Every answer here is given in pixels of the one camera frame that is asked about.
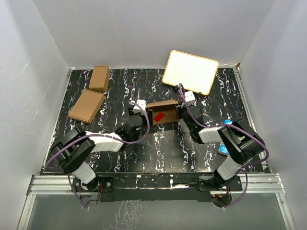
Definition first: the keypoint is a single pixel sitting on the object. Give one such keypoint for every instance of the small whiteboard with wooden frame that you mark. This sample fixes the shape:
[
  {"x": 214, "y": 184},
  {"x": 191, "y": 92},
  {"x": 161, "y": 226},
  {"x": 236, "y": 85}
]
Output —
[{"x": 195, "y": 73}]

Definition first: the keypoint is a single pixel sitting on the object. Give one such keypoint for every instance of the flat cardboard box stack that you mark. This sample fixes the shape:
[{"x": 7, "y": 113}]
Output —
[{"x": 87, "y": 106}]

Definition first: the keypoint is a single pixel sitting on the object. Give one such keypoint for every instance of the red rectangular block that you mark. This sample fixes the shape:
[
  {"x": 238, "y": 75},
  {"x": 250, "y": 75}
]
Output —
[{"x": 159, "y": 117}]

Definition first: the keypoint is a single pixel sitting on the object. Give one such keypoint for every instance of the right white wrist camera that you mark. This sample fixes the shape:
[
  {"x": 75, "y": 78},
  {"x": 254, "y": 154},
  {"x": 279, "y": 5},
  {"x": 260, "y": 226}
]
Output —
[{"x": 189, "y": 98}]

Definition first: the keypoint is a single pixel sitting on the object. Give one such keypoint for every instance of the folded cardboard box upright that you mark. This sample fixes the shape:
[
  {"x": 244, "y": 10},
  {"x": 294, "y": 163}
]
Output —
[{"x": 100, "y": 79}]

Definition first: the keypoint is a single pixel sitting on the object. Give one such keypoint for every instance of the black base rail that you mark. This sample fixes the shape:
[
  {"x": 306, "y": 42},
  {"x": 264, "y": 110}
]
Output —
[{"x": 111, "y": 187}]

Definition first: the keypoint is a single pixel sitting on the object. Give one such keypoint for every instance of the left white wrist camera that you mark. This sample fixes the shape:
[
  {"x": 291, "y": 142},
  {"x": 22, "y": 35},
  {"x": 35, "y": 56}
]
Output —
[{"x": 138, "y": 106}]

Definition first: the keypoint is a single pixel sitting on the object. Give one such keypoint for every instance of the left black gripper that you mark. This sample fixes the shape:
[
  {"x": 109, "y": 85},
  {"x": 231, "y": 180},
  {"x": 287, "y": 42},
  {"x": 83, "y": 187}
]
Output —
[{"x": 143, "y": 116}]

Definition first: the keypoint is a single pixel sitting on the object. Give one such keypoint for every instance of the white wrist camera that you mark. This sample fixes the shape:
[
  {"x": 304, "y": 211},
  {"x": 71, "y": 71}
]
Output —
[
  {"x": 189, "y": 98},
  {"x": 138, "y": 106}
]

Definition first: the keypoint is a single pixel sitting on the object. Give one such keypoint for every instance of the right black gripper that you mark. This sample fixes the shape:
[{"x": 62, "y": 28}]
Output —
[{"x": 180, "y": 109}]

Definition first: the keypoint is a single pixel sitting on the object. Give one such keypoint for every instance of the aluminium frame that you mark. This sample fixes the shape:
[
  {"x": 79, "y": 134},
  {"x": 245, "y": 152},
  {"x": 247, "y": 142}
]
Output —
[{"x": 53, "y": 204}]

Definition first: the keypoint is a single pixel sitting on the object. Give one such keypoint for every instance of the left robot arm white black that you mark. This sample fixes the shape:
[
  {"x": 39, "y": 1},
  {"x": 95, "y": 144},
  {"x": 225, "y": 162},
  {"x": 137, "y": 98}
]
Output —
[{"x": 73, "y": 149}]

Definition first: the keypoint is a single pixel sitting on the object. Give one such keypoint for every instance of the blue treehouse book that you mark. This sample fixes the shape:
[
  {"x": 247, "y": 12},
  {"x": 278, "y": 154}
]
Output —
[{"x": 222, "y": 148}]

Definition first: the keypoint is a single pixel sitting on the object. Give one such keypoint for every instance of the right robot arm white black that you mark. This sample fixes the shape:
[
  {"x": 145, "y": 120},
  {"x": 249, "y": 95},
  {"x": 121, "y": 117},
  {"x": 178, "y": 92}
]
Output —
[{"x": 241, "y": 141}]

